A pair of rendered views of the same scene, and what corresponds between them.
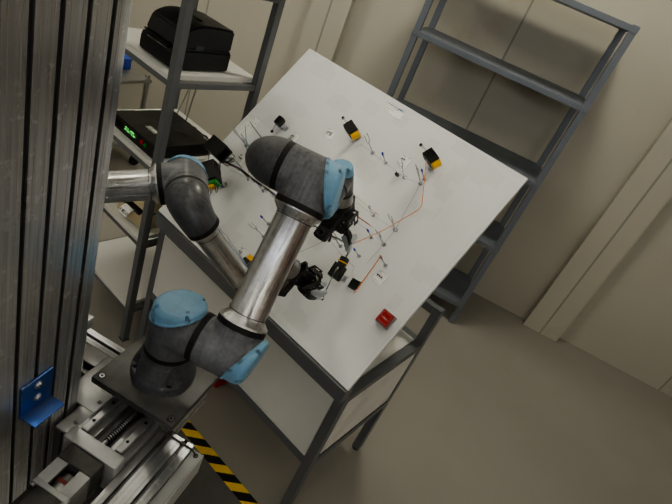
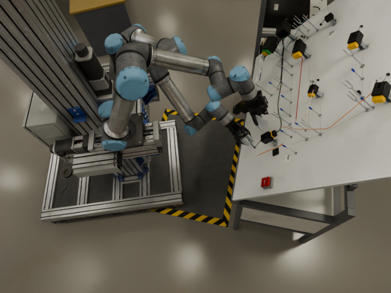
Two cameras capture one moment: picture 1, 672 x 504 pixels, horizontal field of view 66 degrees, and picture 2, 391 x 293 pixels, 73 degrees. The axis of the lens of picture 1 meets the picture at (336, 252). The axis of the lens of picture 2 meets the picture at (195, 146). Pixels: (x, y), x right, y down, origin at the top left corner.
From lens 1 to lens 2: 1.35 m
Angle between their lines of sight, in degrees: 61
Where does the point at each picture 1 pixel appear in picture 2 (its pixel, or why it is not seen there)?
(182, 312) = (102, 111)
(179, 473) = (105, 166)
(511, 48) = not seen: outside the picture
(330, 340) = (246, 171)
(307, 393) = not seen: hidden behind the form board
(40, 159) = (9, 38)
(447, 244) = (336, 168)
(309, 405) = not seen: hidden behind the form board
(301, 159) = (118, 63)
